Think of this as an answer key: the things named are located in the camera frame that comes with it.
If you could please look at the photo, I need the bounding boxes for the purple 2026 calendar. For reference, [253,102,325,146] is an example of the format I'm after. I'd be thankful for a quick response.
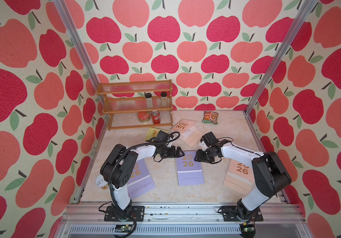
[175,151,205,186]
[127,159,156,200]

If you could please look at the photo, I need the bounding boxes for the pink 2026 calendar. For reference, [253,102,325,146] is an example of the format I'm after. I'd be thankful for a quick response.
[170,119,203,147]
[223,160,255,195]

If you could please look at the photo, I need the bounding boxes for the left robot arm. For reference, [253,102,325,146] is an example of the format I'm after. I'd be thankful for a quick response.
[100,131,184,221]

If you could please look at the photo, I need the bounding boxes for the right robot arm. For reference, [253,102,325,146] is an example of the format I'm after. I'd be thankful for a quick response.
[194,132,292,222]

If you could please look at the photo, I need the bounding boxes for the open pink 2026 calendar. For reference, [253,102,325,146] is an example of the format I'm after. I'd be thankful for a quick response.
[170,119,203,147]

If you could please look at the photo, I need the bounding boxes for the left green 2026 calendar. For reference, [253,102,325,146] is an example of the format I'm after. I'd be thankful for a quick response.
[144,127,168,142]

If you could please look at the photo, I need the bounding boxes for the green orange snack packet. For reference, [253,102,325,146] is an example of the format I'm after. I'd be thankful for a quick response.
[202,111,219,125]

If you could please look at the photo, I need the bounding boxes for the red soda can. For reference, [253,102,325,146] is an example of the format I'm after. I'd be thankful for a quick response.
[151,111,160,125]

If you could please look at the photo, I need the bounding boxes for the flat red tin can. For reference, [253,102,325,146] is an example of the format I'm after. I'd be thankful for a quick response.
[137,111,151,122]

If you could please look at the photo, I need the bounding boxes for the wooden spice rack shelf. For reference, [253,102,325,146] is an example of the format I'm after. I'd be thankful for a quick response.
[97,80,173,130]

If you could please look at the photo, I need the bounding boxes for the right glass spice jar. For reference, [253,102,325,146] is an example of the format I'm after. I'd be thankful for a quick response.
[160,91,167,108]

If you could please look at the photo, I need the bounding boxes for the glass spice jar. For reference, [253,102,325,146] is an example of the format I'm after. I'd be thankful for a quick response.
[160,91,167,108]
[145,92,153,109]

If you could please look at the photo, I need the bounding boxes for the left glass spice jar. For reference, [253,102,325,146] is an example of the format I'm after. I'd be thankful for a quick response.
[145,92,153,109]

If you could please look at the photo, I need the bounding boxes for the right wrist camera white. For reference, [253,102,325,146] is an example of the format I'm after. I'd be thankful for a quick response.
[200,138,209,151]

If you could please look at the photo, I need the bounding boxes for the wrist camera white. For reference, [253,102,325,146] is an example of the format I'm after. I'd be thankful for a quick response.
[200,138,209,151]
[162,132,174,147]

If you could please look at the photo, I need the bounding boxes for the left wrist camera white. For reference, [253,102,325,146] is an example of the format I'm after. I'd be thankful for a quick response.
[162,132,174,147]

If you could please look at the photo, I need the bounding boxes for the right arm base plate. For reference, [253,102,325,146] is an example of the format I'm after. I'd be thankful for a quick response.
[217,206,264,223]

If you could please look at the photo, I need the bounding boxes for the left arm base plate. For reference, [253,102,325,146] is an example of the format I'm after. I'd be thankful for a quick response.
[104,205,145,222]

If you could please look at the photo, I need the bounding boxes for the aluminium front rail frame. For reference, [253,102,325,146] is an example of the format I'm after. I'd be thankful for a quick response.
[53,202,313,238]

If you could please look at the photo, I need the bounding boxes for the right aluminium corner post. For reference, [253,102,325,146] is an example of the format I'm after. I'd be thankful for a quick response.
[244,0,318,117]

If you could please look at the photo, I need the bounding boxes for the aluminium corner post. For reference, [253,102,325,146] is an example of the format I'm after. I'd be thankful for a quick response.
[244,0,318,117]
[53,0,100,89]

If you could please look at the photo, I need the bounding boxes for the left aluminium corner post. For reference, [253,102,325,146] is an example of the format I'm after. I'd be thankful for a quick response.
[53,0,100,89]

